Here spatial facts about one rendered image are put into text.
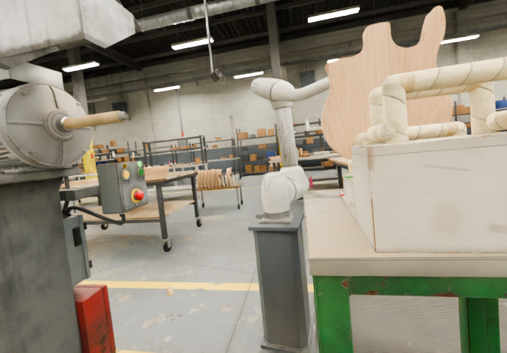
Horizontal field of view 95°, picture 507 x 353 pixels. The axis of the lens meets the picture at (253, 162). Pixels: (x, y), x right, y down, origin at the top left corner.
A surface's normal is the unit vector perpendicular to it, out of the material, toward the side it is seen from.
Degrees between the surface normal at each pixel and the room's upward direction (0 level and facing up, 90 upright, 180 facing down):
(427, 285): 90
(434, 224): 90
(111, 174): 90
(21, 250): 90
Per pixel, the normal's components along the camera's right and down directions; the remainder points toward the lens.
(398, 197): -0.22, 0.07
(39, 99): 0.94, -0.20
